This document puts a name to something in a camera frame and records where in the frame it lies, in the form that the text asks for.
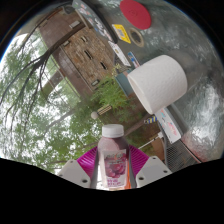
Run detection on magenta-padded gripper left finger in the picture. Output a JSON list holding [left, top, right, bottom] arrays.
[[58, 146, 101, 189]]

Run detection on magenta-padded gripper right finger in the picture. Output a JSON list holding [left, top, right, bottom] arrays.
[[126, 144, 173, 189]]

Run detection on pink juice bottle white cap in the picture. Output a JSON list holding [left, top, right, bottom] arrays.
[[97, 123, 131, 191]]

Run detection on grey wicker chair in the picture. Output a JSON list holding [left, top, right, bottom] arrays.
[[163, 133, 203, 173]]

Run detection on blue yellow striped cone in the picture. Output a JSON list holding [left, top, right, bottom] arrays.
[[143, 115, 158, 125]]

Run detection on silver laptop with stickers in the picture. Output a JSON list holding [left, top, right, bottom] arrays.
[[154, 107, 183, 145]]

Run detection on green plant in teal pot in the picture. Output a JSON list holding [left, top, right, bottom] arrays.
[[93, 71, 136, 111]]

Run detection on white cup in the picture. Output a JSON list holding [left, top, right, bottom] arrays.
[[127, 54, 188, 115]]

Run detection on colourful printed card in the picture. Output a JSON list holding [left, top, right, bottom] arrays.
[[127, 51, 141, 69]]

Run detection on white printed booklet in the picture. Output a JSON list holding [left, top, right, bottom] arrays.
[[108, 40, 132, 68]]

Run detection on black laptop with stickers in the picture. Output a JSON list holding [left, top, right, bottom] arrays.
[[71, 0, 118, 44]]

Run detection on flat round red coaster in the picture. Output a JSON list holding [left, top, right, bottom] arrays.
[[119, 0, 153, 31]]

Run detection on striped globe lamp post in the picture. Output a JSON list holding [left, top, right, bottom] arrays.
[[90, 104, 113, 120]]

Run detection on dark tape ring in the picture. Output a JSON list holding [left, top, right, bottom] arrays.
[[128, 27, 145, 48]]

